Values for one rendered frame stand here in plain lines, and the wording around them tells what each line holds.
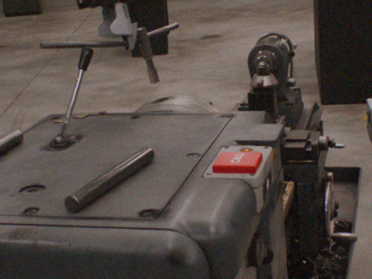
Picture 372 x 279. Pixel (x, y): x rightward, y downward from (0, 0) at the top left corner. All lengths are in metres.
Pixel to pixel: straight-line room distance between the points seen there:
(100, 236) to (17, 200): 0.18
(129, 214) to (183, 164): 0.18
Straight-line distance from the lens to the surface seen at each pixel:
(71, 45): 1.39
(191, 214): 0.88
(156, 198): 0.94
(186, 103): 1.48
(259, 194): 1.00
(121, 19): 1.44
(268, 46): 2.61
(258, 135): 1.16
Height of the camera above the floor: 1.59
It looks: 17 degrees down
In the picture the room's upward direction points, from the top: 5 degrees counter-clockwise
